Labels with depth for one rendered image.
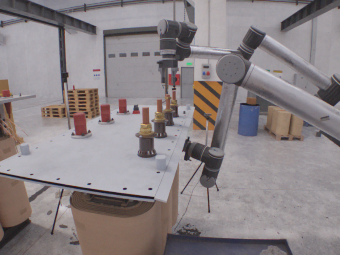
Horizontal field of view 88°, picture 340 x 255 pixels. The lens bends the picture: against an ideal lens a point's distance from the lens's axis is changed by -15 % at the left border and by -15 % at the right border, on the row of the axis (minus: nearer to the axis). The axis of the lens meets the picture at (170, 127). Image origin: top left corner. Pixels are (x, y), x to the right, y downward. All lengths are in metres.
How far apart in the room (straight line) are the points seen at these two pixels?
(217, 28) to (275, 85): 5.38
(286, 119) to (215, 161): 4.85
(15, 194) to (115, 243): 1.62
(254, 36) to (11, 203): 2.85
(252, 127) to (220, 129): 4.71
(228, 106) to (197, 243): 0.81
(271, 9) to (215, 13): 9.61
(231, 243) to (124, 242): 0.55
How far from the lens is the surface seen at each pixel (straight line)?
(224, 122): 1.35
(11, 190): 2.51
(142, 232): 1.09
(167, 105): 1.37
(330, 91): 2.07
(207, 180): 1.37
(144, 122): 0.85
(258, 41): 1.94
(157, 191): 0.64
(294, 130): 6.25
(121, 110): 1.80
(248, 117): 5.98
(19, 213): 2.65
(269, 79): 1.06
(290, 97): 1.08
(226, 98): 1.31
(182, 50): 1.49
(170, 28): 1.35
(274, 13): 15.77
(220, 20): 6.42
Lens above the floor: 1.71
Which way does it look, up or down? 15 degrees down
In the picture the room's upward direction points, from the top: straight up
